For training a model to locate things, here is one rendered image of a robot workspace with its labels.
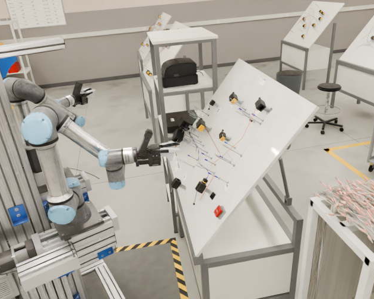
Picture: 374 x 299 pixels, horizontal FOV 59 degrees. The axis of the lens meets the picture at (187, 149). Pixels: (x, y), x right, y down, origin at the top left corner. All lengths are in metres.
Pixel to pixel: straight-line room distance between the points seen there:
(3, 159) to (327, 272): 1.60
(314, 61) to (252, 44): 2.85
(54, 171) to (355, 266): 1.43
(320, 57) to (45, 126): 6.73
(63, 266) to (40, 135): 0.68
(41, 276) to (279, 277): 1.36
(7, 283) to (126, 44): 7.73
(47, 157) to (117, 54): 7.84
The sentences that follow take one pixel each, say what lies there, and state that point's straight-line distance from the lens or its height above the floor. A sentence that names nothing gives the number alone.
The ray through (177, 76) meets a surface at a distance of 2.78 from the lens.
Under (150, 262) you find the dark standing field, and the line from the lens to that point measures 3.18.
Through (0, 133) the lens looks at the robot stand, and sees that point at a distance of 1.77.
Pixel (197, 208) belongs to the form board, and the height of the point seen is 0.97.
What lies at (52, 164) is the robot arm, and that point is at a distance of 1.53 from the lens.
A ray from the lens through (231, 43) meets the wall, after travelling 9.77.
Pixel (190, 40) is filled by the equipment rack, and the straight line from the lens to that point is 2.65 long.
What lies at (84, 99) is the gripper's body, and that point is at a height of 1.53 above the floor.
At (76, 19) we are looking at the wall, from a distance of 9.16.
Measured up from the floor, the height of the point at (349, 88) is 0.47.
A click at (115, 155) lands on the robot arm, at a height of 1.58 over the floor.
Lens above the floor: 2.24
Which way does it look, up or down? 27 degrees down
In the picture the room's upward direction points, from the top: 4 degrees counter-clockwise
